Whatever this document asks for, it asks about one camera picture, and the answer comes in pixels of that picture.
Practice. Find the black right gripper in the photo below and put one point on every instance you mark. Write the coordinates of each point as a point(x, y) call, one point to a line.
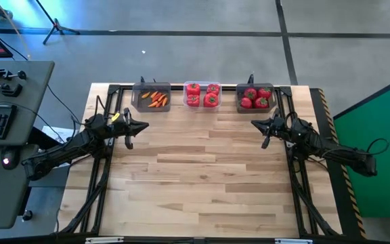
point(279, 128)

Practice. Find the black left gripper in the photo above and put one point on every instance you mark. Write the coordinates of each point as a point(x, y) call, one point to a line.
point(118, 128)

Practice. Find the red bell pepper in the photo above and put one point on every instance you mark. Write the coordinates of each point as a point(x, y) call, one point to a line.
point(211, 100)
point(193, 89)
point(213, 89)
point(193, 100)

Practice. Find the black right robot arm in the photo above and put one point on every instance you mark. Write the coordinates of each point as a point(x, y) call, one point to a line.
point(334, 150)

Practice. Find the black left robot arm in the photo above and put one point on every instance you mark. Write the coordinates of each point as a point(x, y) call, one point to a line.
point(63, 152)

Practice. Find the grey plastic basket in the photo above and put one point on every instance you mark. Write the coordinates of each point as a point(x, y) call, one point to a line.
point(238, 88)
point(139, 88)

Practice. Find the black clip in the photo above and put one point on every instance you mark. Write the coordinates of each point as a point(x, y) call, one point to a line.
point(250, 79)
point(142, 80)

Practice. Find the clear plastic basket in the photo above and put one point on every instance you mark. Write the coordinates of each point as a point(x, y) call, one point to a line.
point(202, 108)

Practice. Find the white box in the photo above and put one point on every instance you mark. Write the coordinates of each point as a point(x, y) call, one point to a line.
point(54, 130)

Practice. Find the black desk support bar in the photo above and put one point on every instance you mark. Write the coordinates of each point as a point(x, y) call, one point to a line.
point(41, 137)

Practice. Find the black base board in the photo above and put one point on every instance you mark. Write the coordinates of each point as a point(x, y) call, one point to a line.
point(334, 203)

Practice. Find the yellow black hazard tape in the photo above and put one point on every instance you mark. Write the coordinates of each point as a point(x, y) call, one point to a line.
point(350, 193)

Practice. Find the silver hinge plate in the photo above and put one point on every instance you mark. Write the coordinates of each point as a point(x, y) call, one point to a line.
point(293, 241)
point(104, 240)

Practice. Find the green panel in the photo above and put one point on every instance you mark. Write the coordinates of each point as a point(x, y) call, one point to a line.
point(384, 112)

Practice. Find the black computer mouse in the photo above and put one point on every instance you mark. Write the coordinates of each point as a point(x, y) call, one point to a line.
point(10, 159)

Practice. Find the black tripod stand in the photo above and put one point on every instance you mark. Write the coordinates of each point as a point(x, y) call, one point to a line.
point(57, 27)

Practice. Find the black knob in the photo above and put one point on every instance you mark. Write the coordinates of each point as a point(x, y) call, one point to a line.
point(27, 215)

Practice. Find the black aluminium table frame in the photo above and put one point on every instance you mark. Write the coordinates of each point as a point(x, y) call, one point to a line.
point(115, 88)

